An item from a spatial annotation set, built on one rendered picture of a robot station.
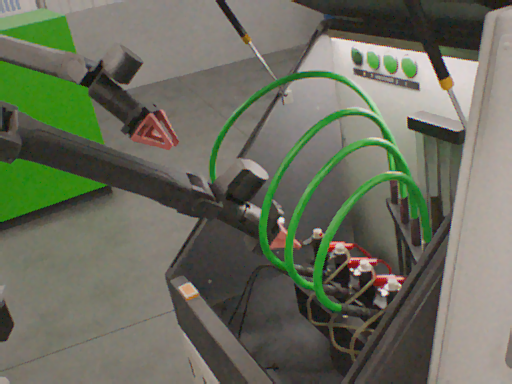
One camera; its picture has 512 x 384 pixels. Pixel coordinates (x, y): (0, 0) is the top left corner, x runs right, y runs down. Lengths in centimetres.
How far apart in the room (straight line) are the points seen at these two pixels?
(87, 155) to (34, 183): 350
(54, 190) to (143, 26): 353
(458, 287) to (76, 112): 372
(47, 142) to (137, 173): 16
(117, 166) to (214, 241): 55
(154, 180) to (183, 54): 673
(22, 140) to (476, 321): 71
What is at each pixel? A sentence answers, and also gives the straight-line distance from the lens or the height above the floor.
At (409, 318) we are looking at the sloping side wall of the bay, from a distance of 98.
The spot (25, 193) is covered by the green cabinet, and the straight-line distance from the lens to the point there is 451.
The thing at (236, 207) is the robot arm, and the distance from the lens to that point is 115.
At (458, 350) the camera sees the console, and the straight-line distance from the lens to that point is 99.
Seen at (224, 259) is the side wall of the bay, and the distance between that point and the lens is 155.
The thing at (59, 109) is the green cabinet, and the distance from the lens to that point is 440.
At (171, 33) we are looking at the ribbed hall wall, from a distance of 770.
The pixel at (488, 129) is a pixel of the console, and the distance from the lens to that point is 88.
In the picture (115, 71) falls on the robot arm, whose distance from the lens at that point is 128.
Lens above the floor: 173
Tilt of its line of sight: 25 degrees down
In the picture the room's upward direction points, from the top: 11 degrees counter-clockwise
